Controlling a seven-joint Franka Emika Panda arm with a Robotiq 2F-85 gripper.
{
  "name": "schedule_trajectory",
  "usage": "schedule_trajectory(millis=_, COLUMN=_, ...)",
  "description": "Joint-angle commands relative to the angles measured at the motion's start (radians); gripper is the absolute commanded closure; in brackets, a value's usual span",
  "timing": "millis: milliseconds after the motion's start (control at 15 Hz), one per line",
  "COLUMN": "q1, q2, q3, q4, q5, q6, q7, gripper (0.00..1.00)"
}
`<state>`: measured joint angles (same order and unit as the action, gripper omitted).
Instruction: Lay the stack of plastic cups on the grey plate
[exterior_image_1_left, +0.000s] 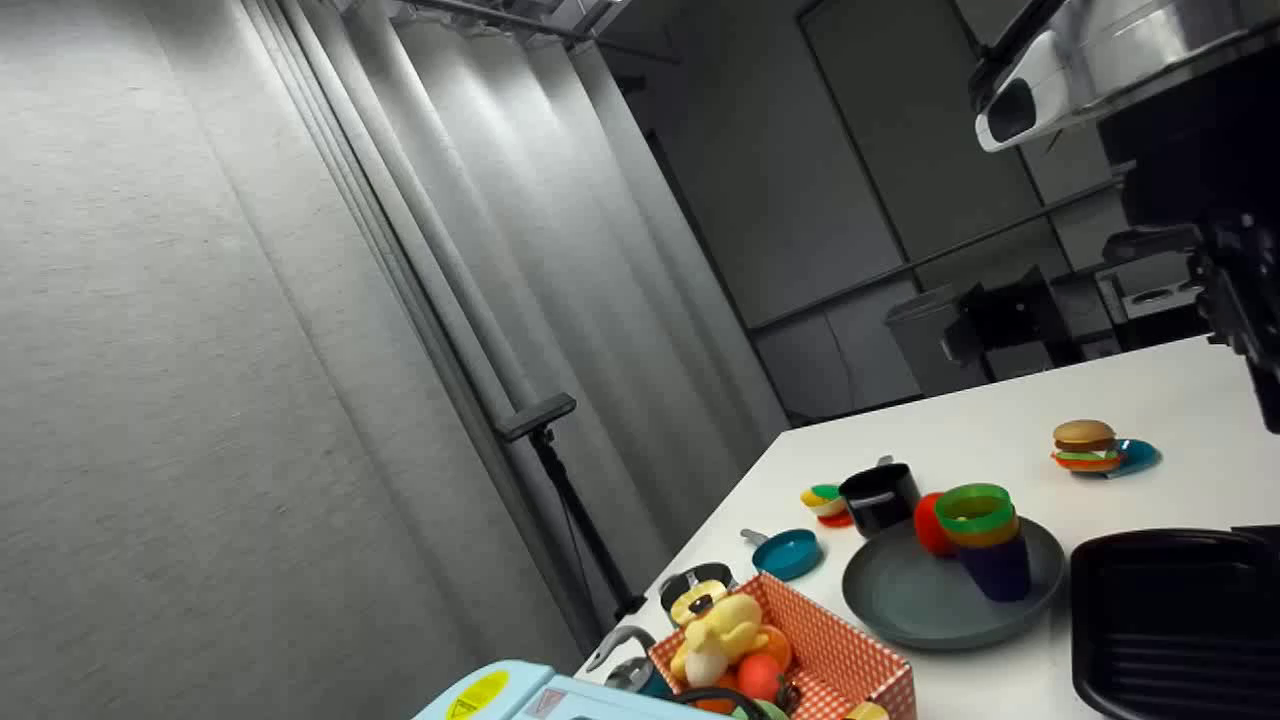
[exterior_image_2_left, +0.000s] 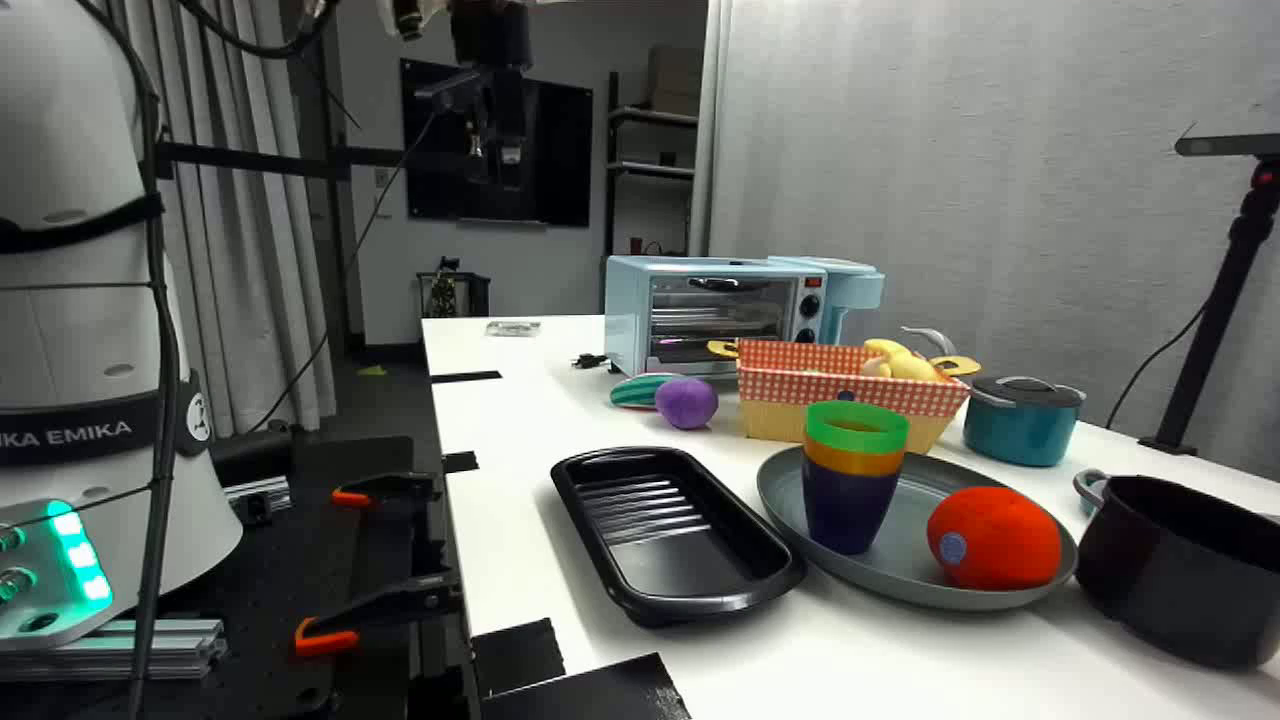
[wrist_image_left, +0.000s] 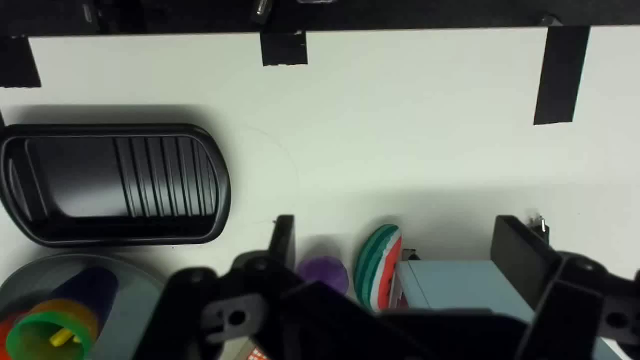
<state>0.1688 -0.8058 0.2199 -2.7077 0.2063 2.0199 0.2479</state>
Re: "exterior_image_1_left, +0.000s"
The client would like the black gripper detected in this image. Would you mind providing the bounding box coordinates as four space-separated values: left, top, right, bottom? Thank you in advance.
1101 210 1280 437

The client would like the stack of colourful plastic cups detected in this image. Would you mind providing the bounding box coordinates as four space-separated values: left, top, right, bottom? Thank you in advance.
937 483 1032 603

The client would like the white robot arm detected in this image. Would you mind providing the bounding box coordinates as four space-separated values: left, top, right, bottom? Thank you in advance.
968 0 1280 431

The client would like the small blue plate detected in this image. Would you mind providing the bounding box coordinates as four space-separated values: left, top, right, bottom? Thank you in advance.
1113 437 1163 477

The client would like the grey round plate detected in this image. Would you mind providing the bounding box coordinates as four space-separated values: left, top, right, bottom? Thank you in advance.
841 521 1066 652

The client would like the small colourful toy food stack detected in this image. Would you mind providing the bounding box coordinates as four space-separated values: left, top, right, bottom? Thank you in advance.
801 483 851 527

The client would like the black office chair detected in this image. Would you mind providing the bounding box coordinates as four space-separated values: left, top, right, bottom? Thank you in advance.
941 266 1082 367

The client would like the toy hamburger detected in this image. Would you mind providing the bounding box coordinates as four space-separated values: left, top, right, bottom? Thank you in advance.
1051 420 1123 477

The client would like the black plastic tray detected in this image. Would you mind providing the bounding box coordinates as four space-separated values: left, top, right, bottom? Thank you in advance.
1070 527 1280 720

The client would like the orange-red toy ball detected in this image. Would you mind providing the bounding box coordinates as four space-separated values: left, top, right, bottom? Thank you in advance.
911 490 956 557

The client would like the small blue toy pan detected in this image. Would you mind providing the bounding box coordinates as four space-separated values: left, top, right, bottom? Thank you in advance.
741 527 825 579

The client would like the red checkered cardboard box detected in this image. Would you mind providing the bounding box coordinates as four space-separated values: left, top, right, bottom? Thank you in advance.
647 577 914 720

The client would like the yellow plush dog toy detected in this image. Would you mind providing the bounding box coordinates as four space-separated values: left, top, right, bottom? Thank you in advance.
668 579 768 688

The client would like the orange toy fruit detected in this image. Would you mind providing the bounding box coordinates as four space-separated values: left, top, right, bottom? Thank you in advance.
736 652 784 700

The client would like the black tripod stand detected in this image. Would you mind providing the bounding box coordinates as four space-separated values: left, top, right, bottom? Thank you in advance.
496 390 640 620

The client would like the light blue toy appliance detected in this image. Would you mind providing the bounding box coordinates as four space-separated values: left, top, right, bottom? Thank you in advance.
412 660 717 720

